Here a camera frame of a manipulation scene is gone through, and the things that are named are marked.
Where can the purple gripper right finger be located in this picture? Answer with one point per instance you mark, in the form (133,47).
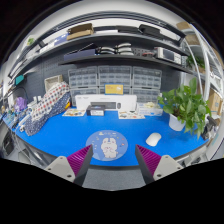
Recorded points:
(153,166)

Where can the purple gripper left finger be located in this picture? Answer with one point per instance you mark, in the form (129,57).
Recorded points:
(74,167)

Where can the white computer mouse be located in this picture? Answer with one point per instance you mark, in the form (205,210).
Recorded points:
(153,139)

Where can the round cartoon mouse pad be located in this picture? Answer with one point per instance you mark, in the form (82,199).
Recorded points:
(108,145)

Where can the left sticker sheet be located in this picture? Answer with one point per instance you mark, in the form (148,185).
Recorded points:
(74,113)

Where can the sticker sheet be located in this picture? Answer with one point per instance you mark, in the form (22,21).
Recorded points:
(129,115)
(74,113)

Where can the clear plastic container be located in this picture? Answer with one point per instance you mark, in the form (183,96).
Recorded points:
(149,109)

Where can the small black white box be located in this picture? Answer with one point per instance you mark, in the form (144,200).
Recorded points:
(95,110)

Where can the right sticker sheet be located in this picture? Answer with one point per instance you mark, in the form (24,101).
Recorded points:
(129,115)

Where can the green potted plant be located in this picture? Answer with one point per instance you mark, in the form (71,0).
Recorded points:
(187,106)

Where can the white printer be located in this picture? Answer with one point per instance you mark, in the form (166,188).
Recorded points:
(111,102)

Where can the patterned fabric bag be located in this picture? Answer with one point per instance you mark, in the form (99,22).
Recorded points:
(52,103)

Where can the clear drawer organizer cabinet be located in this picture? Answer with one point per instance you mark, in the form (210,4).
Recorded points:
(143,82)

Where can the yellow label card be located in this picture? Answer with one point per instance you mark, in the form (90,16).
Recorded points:
(114,89)

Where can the wicker basket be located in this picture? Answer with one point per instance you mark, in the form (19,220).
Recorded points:
(51,81)

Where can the white oscilloscope instrument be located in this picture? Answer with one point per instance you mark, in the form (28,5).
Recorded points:
(167,55)

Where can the cardboard box on shelf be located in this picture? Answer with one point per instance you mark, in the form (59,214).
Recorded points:
(80,31)

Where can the black upper shelf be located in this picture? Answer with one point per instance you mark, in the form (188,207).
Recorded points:
(102,35)

